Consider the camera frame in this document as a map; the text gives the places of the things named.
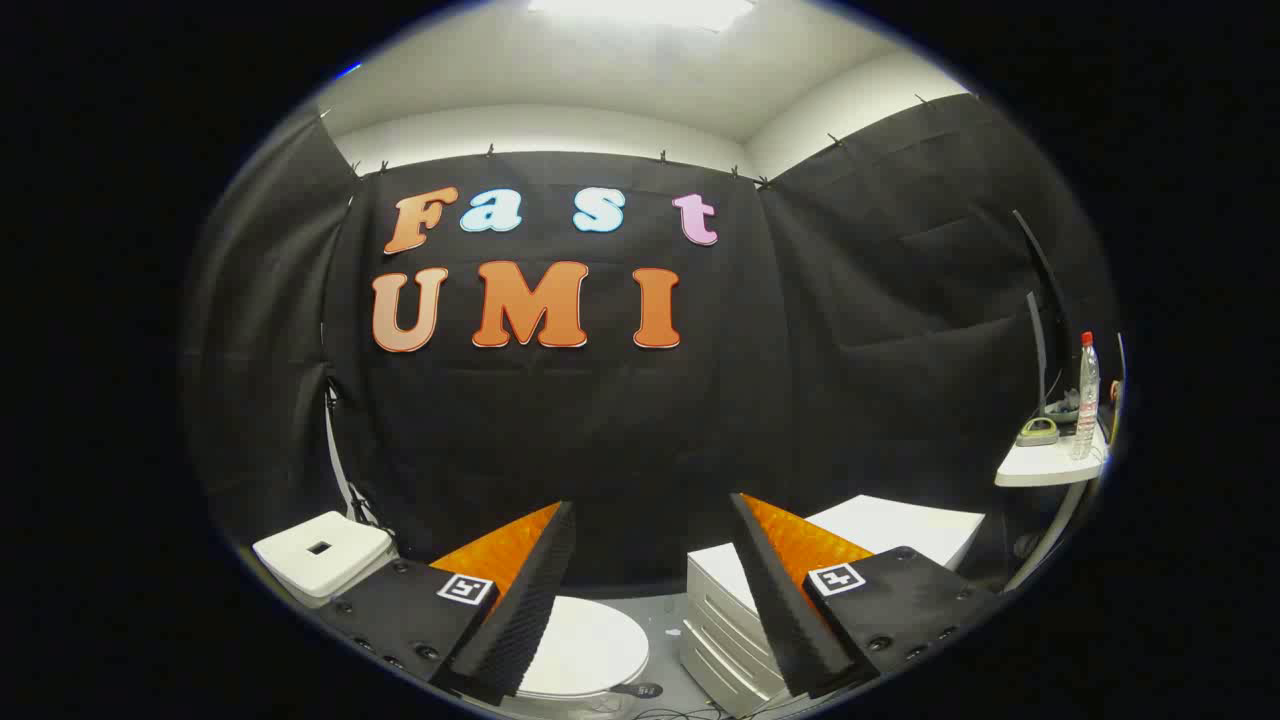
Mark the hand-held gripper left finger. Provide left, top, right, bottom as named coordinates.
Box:
left=318, top=501, right=578, bottom=706

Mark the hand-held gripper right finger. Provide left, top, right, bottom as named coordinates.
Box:
left=730, top=493, right=1001, bottom=699

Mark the white toilet lid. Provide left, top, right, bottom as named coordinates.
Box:
left=515, top=597, right=651, bottom=701

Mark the white toilet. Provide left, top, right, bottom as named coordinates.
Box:
left=252, top=511, right=651, bottom=719

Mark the white drawer cabinet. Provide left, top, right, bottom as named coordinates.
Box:
left=680, top=494, right=987, bottom=717

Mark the black backdrop cloth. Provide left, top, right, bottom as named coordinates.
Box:
left=180, top=93, right=1116, bottom=601

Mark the white side desk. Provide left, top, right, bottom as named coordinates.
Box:
left=995, top=415, right=1111, bottom=593

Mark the clear plastic water bottle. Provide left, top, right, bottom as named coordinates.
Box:
left=1072, top=332, right=1101, bottom=461

